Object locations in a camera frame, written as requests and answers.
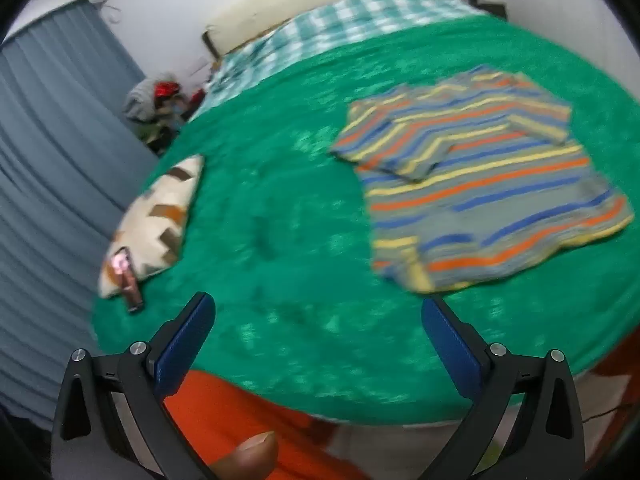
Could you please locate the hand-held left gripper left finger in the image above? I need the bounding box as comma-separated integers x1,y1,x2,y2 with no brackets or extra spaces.
51,291,217,480

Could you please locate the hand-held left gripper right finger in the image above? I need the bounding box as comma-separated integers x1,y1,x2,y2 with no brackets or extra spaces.
417,296,585,480

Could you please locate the striped small shirt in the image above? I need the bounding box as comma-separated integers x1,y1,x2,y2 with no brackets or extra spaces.
329,64,635,295

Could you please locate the pile of clothes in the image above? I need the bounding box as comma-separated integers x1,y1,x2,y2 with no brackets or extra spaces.
122,79,206,156

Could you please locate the person's left hand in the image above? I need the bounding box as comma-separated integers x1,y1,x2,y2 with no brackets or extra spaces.
210,431,279,480

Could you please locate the person's orange clothing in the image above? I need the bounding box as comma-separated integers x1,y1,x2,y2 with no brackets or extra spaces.
162,370,371,480

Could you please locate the pink smartphone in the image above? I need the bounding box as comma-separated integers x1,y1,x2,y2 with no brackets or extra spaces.
111,247,145,313

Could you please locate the cream patterned pillow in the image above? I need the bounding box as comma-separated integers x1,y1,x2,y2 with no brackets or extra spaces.
97,154,206,300

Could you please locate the green fuzzy blanket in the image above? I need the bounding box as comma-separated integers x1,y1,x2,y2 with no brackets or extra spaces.
90,12,640,426

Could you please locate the grey-blue curtain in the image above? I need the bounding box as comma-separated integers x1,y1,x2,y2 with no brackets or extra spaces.
0,2,161,431

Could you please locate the teal checkered bed sheet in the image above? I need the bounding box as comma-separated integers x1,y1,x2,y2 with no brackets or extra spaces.
190,0,488,121

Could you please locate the cream padded headboard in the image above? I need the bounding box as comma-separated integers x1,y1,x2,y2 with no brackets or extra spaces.
202,0,433,58

